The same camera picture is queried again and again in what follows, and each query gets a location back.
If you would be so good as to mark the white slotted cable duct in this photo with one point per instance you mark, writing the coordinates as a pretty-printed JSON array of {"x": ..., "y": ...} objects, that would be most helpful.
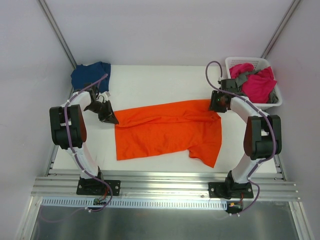
[{"x": 135, "y": 203}]

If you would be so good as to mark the left corner aluminium post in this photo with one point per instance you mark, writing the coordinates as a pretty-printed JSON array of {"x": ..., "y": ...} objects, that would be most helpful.
[{"x": 57, "y": 31}]

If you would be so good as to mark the pink t shirt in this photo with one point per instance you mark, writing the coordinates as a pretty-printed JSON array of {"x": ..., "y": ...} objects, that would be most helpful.
[{"x": 257, "y": 85}]

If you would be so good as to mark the white plastic basket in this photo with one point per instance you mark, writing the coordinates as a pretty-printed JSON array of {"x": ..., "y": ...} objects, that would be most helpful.
[{"x": 256, "y": 79}]

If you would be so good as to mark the right corner aluminium post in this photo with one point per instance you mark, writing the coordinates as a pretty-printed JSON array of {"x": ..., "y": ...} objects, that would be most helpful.
[{"x": 289, "y": 13}]

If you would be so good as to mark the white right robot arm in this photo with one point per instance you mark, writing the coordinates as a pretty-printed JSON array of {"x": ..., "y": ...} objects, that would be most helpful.
[{"x": 262, "y": 140}]

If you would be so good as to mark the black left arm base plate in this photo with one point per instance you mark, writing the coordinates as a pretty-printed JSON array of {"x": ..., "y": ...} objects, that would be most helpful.
[{"x": 92, "y": 187}]

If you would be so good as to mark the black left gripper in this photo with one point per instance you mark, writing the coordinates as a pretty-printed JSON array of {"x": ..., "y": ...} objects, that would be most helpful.
[{"x": 104, "y": 113}]

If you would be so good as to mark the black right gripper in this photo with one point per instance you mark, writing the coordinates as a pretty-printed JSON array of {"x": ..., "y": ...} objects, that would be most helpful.
[{"x": 213, "y": 106}]

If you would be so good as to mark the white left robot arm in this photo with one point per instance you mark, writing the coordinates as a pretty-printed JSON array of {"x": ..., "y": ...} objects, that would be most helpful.
[{"x": 69, "y": 132}]

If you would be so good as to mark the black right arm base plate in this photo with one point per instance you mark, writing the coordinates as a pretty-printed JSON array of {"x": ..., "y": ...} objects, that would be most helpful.
[{"x": 228, "y": 191}]

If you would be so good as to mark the corner aluminium post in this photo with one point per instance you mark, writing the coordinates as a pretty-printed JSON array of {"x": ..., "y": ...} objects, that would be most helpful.
[
  {"x": 57, "y": 31},
  {"x": 289, "y": 13}
]

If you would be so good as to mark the aluminium front mounting rail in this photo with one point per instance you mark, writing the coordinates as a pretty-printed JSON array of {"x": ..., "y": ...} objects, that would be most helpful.
[{"x": 164, "y": 185}]

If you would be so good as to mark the orange t shirt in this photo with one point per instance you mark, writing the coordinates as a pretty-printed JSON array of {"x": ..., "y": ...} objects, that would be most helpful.
[{"x": 169, "y": 128}]

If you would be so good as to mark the grey t shirt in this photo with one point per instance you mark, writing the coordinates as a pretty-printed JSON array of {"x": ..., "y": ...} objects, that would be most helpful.
[{"x": 240, "y": 85}]

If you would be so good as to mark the blue folded t shirt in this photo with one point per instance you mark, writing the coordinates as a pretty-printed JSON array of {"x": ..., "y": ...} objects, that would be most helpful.
[{"x": 85, "y": 74}]

